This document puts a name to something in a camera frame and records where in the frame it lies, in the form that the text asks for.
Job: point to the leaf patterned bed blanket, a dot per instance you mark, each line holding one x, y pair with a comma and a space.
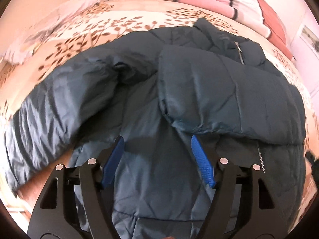
99, 27

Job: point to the red pink pillow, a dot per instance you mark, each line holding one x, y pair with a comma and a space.
277, 35

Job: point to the white wardrobe with ornaments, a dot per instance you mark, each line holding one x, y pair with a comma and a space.
305, 51

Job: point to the pink striped folded blanket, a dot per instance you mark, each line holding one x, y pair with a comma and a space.
246, 12

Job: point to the light purple floral pillow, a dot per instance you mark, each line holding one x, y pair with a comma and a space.
28, 42

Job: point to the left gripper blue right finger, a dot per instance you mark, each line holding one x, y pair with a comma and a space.
204, 165

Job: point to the dark teal quilted jacket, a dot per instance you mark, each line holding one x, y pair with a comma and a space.
230, 123

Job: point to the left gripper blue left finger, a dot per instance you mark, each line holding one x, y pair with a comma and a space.
109, 161

